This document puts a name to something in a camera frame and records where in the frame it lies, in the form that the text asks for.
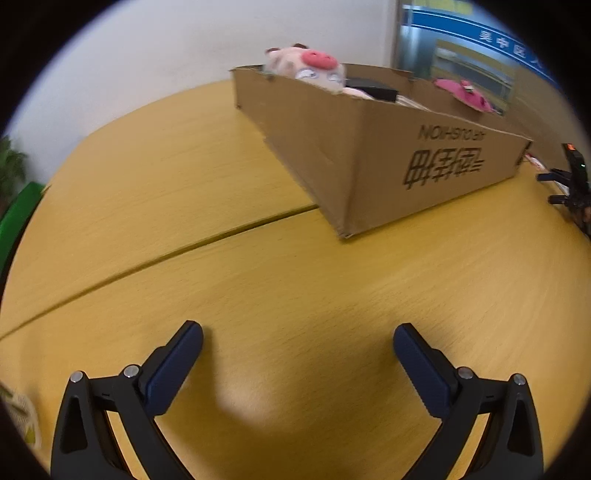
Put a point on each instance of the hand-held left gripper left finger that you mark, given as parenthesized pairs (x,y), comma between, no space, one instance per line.
(173,369)

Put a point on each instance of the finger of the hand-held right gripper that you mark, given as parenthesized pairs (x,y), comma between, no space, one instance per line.
(551,176)
(559,200)

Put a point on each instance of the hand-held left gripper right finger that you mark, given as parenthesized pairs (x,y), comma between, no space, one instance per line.
(422,374)

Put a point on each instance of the large cardboard box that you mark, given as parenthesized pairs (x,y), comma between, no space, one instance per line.
(369,161)

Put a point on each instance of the small white red packet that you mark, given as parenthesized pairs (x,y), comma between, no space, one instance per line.
(533,160)

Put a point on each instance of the pink plush toy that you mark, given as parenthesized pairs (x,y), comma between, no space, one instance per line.
(466,94)

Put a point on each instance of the blue window banner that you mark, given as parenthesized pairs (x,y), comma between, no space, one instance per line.
(485,32)

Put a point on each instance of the wooden desk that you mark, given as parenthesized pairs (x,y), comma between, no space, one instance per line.
(184,184)

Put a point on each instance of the small black product box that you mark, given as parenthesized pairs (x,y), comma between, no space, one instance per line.
(374,90)

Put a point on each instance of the green cloth cover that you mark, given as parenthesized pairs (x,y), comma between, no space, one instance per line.
(18,221)

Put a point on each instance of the large potted green plant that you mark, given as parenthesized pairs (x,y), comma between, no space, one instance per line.
(9,170)

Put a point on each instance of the pink teal pig plush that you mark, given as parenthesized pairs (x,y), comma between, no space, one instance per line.
(295,62)

